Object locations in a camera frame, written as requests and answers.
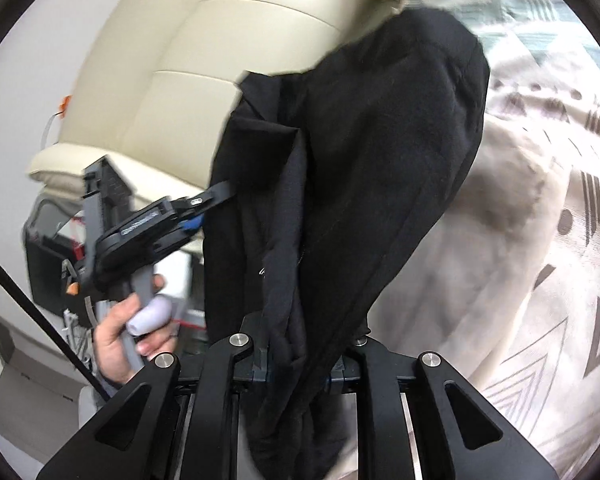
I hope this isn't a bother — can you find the black button shirt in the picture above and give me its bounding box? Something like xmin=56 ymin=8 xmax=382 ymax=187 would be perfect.
xmin=204 ymin=8 xmax=490 ymax=479

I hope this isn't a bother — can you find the person's left hand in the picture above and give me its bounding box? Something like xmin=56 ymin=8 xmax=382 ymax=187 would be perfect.
xmin=93 ymin=274 xmax=182 ymax=386

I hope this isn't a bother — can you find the cream leather headboard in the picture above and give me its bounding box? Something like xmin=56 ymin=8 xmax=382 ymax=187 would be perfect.
xmin=29 ymin=0 xmax=379 ymax=203

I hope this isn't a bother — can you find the patterned white teal blanket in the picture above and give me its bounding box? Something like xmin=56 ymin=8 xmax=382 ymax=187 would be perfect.
xmin=370 ymin=0 xmax=600 ymax=479

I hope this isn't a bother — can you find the black cable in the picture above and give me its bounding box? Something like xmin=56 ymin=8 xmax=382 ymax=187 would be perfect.
xmin=0 ymin=246 xmax=112 ymax=403

